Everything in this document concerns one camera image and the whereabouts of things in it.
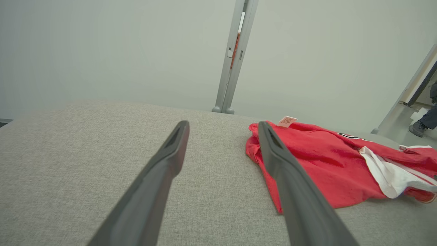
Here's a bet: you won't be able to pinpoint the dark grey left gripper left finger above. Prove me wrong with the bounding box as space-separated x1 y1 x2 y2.
87 120 190 246

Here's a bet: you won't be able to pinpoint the dark shoe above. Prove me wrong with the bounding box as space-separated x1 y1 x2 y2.
409 120 428 138

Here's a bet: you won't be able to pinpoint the red jersey white sleeves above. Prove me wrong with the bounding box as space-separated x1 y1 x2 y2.
245 115 437 215

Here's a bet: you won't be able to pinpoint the person leg dark trousers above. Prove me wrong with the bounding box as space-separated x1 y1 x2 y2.
419 81 437 130

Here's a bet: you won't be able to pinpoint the grey partition post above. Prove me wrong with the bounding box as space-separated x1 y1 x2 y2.
212 0 259 115

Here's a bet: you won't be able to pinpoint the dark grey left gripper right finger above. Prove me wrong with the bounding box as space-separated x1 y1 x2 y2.
258 121 359 246

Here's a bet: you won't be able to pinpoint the grey doorway frame post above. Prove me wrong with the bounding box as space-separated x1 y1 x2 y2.
370 44 437 135

